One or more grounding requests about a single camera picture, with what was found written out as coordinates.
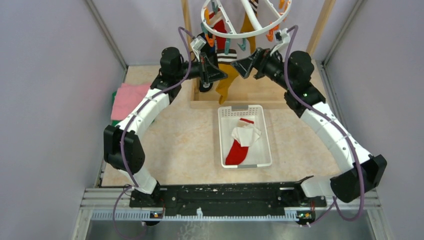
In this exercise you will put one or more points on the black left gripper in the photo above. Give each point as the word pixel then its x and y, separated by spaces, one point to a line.
pixel 207 72

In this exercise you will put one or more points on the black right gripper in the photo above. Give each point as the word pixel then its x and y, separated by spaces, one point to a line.
pixel 257 61

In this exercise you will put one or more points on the black sock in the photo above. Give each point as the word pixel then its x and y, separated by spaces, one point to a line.
pixel 207 86

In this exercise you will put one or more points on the mustard yellow sock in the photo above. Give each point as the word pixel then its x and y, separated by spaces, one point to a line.
pixel 224 64
pixel 248 27

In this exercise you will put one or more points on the white round clip hanger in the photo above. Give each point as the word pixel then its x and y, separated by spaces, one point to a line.
pixel 258 17

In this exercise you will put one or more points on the red sock white cuff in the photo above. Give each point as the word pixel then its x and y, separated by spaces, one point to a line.
pixel 237 154

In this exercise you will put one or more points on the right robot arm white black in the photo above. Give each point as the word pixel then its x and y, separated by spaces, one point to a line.
pixel 360 171

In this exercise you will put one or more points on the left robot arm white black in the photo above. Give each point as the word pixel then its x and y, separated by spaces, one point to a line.
pixel 122 143

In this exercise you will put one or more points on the pink folded towel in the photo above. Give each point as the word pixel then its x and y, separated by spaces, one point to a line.
pixel 127 99

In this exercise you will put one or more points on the green folded towel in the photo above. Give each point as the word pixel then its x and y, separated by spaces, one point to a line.
pixel 113 96

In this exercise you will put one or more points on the white plastic basket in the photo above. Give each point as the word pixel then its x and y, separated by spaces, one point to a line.
pixel 259 154

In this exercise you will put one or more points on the wooden hanger stand frame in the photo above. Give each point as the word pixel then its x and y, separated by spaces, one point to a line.
pixel 261 92

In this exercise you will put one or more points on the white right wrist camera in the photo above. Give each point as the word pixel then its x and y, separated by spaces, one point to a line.
pixel 283 39

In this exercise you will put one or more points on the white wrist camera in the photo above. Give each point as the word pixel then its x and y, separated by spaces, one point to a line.
pixel 198 47
pixel 283 39

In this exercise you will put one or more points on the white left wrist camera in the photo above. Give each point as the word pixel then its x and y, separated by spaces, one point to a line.
pixel 198 47

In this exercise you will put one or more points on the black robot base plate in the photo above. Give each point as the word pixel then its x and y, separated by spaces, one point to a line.
pixel 266 199

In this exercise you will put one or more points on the aluminium rail frame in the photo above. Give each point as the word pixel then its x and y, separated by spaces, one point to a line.
pixel 105 214

